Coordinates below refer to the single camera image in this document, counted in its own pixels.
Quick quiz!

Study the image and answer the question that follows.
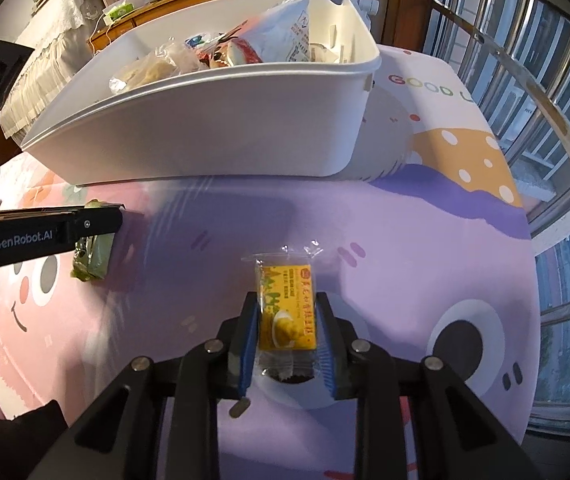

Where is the green snack packet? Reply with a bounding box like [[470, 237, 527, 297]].
[[70, 198, 116, 282]]

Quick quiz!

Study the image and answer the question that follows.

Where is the yellow small cake packet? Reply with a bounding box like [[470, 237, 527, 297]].
[[246, 240, 323, 385]]

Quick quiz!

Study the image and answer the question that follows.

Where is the red white large snack bag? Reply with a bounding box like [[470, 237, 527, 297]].
[[213, 0, 311, 66]]

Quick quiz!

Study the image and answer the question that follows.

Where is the blue foil snack packet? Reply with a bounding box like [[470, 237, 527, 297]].
[[184, 32, 221, 50]]

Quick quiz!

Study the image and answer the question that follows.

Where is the cartoon printed table cover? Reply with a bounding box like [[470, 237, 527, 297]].
[[0, 41, 541, 480]]

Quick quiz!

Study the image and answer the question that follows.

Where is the lace covered cabinet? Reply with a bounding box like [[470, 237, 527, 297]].
[[0, 0, 104, 140]]

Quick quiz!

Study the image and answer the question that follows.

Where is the white plastic storage bin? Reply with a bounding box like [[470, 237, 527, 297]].
[[22, 0, 381, 184]]

